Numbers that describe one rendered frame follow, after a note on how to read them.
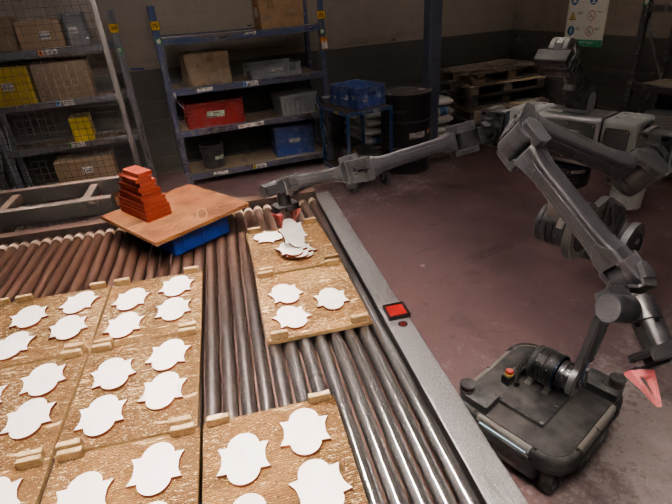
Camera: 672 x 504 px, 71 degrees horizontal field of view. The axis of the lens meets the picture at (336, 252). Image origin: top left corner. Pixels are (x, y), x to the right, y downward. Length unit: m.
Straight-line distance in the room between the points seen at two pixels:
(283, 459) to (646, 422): 2.00
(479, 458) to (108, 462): 0.89
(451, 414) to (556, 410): 1.07
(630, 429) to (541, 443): 0.64
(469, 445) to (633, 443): 1.51
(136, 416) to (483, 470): 0.90
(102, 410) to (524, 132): 1.28
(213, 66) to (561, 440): 4.90
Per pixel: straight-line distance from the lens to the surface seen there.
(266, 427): 1.30
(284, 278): 1.86
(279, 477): 1.21
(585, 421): 2.38
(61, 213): 2.89
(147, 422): 1.42
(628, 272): 1.13
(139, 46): 6.30
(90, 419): 1.49
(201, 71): 5.76
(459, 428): 1.31
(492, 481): 1.23
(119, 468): 1.35
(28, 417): 1.59
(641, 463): 2.65
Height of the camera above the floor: 1.90
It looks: 29 degrees down
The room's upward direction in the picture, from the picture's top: 4 degrees counter-clockwise
